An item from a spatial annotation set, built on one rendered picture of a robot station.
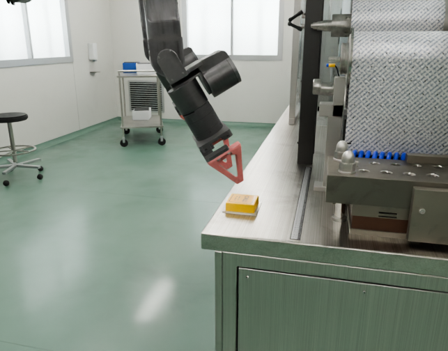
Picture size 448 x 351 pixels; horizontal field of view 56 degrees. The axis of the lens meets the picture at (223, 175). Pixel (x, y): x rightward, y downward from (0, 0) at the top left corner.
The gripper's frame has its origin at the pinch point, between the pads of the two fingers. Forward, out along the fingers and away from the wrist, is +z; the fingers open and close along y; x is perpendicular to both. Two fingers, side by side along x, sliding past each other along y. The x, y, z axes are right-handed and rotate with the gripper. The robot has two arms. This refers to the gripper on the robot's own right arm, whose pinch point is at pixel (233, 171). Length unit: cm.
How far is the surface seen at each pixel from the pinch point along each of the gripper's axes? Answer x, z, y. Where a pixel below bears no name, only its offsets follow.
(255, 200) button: -1.7, 15.1, 14.9
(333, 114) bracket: -30.7, 10.0, 23.3
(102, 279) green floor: 89, 70, 143
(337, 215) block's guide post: -15.5, 24.1, 4.4
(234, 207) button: 3.5, 13.3, 13.8
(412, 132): -41.0, 18.6, 9.1
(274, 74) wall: -151, 113, 557
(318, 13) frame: -48, -10, 50
